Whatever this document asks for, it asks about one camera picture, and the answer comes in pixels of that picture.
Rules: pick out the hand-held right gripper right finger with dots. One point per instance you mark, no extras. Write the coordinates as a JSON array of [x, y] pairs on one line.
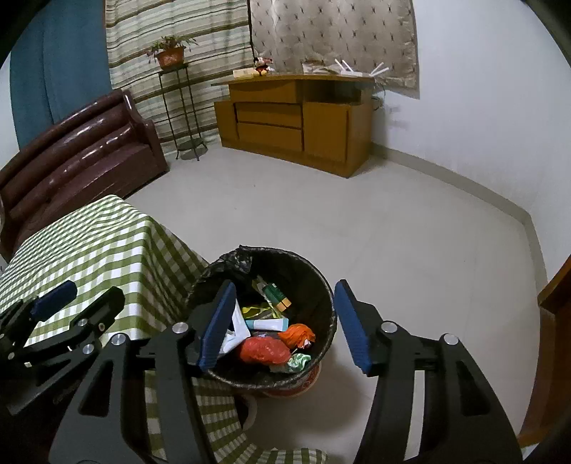
[[352, 330]]

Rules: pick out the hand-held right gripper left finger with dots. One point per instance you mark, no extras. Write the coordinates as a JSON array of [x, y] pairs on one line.
[[218, 325]]

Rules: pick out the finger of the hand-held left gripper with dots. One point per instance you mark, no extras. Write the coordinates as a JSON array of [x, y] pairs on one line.
[[98, 312], [55, 299]]

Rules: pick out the white wrapper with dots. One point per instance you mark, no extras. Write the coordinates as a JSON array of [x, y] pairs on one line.
[[236, 332]]

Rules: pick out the yellow green wrapper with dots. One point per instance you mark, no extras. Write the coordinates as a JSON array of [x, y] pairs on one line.
[[256, 311]]

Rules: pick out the light blue tube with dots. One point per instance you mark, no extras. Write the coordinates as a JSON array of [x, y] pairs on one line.
[[267, 324]]

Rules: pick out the red plastic bag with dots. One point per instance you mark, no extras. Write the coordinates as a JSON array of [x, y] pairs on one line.
[[263, 350]]

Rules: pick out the orange plastic bag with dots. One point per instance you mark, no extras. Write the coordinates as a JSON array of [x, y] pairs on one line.
[[296, 334]]

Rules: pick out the green white packet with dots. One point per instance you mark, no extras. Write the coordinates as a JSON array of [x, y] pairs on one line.
[[299, 362]]

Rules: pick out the dark green bottle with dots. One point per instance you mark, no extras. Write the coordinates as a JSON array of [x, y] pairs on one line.
[[274, 296]]

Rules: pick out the black trash bin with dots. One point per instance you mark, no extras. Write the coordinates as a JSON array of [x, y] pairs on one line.
[[308, 285]]

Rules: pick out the green checked tablecloth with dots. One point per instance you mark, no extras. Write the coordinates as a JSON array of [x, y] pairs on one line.
[[89, 241]]

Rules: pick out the brown leather sofa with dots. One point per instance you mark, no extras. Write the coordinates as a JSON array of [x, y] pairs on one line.
[[80, 151]]

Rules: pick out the black metal plant stand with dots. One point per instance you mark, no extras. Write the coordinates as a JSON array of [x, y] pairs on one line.
[[192, 145]]

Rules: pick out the wooden cabinet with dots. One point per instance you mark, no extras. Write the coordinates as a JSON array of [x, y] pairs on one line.
[[325, 134]]

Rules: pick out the blue curtain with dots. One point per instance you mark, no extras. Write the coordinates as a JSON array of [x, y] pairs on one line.
[[62, 67]]

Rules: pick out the small white box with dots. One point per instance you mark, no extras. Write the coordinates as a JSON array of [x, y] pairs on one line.
[[243, 73]]

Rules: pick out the white router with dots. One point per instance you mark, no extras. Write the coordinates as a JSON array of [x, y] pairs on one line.
[[357, 73]]

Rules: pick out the mouse plush toy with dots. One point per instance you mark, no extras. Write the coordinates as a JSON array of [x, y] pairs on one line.
[[261, 68]]

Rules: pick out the clear plastic wrapper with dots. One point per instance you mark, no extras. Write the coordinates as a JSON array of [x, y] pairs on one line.
[[316, 68]]

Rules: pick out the potted plant red pot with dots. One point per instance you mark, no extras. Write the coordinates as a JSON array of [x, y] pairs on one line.
[[171, 57]]

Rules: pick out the striped curtain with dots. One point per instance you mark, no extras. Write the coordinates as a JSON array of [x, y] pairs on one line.
[[214, 53]]

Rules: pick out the beige quilted curtain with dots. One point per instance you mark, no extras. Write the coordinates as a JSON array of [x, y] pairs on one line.
[[334, 31]]

